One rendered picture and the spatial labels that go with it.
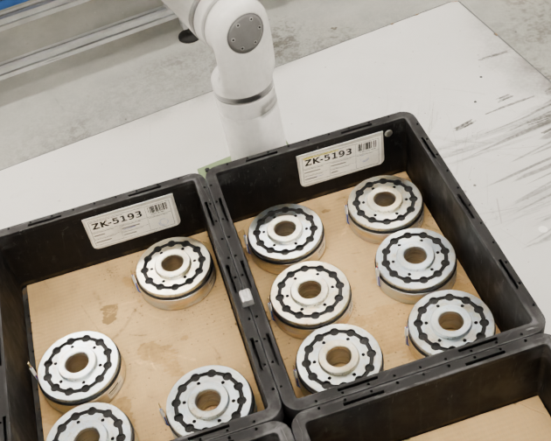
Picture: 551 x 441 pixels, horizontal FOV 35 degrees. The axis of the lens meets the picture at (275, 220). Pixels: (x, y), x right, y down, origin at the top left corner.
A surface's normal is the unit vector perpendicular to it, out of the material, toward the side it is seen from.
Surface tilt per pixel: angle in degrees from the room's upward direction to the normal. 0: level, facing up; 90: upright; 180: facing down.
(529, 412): 0
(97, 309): 0
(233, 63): 91
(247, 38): 90
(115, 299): 0
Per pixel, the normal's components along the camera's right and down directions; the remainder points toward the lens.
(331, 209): -0.13, -0.68
